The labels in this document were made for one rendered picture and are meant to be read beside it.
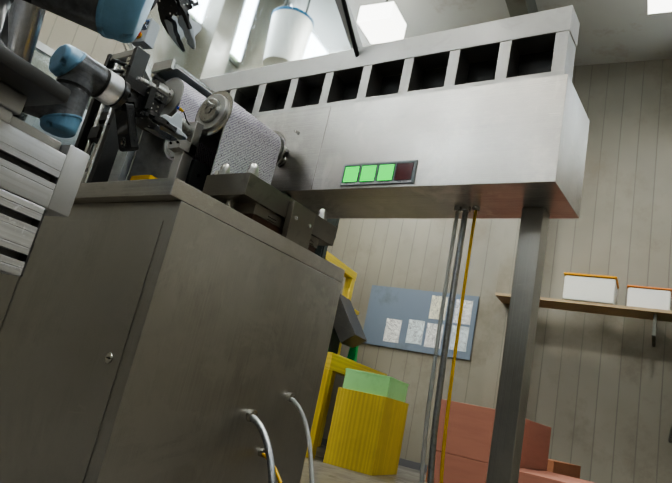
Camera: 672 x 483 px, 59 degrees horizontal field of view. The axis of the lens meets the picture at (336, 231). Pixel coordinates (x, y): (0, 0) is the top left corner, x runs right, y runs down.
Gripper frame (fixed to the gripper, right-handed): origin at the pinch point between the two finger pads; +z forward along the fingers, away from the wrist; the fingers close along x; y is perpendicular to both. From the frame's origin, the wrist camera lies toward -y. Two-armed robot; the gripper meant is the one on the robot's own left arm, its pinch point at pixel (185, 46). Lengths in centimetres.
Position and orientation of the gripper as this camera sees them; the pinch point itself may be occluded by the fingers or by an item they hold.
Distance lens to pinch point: 175.8
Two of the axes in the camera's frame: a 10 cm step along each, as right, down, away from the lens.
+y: 5.1, -5.0, 7.0
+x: -8.1, -0.1, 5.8
